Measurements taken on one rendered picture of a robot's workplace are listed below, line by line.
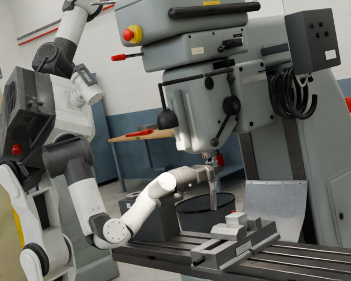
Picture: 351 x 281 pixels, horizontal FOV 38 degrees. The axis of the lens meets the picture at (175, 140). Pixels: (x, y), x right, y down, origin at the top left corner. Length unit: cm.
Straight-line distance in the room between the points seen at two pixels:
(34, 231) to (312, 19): 128
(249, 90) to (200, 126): 26
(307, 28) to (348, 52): 444
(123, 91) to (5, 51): 350
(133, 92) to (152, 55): 698
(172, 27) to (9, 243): 207
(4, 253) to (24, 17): 851
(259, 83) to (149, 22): 53
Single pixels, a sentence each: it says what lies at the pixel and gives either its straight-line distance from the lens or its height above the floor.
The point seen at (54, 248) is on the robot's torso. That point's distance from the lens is 208.
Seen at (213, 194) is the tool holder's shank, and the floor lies 114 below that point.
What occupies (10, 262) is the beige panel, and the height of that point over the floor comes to 70.
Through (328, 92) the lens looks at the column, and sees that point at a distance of 225.
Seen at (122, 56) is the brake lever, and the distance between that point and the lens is 180.
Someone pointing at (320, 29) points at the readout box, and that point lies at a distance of 189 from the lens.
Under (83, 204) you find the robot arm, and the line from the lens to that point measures 163.
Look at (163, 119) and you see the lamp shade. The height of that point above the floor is 147.
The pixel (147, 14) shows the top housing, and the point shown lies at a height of 181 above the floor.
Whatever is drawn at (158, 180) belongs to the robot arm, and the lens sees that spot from 173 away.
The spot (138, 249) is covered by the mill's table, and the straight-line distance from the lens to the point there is 222.
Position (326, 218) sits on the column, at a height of 91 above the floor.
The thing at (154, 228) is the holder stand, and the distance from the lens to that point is 222.
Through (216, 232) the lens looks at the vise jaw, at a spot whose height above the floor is 102.
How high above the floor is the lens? 158
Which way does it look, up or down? 7 degrees down
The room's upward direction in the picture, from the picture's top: 12 degrees counter-clockwise
